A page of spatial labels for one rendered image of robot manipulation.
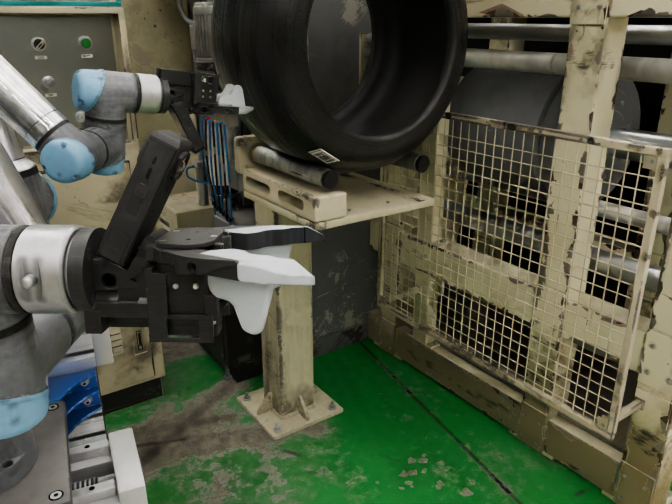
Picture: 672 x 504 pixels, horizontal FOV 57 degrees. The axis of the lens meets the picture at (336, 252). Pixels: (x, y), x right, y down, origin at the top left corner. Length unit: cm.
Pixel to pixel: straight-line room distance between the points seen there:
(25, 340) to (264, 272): 25
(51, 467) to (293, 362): 123
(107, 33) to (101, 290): 147
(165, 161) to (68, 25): 145
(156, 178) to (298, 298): 144
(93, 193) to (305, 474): 103
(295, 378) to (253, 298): 159
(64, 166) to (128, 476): 52
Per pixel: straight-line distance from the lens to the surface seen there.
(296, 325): 195
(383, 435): 204
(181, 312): 51
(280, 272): 44
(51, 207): 141
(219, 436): 207
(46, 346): 64
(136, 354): 216
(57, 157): 113
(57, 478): 86
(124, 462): 93
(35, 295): 54
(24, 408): 63
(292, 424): 206
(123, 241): 52
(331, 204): 140
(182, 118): 129
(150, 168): 50
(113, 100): 124
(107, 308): 54
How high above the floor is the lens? 124
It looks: 21 degrees down
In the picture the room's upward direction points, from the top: straight up
